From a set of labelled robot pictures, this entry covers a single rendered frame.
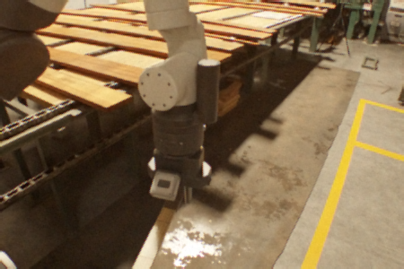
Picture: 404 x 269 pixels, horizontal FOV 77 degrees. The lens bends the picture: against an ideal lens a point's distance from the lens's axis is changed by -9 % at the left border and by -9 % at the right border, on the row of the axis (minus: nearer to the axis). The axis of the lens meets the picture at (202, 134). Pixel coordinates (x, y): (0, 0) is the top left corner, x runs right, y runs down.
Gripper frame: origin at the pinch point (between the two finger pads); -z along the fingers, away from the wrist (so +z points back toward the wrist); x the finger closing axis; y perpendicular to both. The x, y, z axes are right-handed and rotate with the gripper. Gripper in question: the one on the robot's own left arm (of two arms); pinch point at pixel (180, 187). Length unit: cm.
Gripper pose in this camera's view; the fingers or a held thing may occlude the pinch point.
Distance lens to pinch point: 56.8
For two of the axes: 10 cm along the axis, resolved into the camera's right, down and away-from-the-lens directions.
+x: -9.7, -1.4, 2.0
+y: -2.4, 4.9, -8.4
